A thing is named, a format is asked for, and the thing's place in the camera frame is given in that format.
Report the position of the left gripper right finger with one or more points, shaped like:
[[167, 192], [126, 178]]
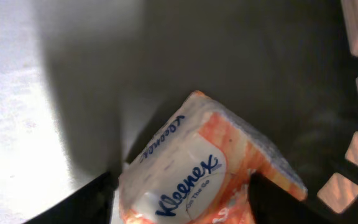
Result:
[[272, 205]]

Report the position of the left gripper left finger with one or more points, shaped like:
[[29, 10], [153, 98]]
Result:
[[92, 204]]

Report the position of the orange Kleenex tissue pack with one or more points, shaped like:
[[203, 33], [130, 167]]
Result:
[[197, 168]]

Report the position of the grey plastic mesh basket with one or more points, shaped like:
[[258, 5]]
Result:
[[84, 85]]

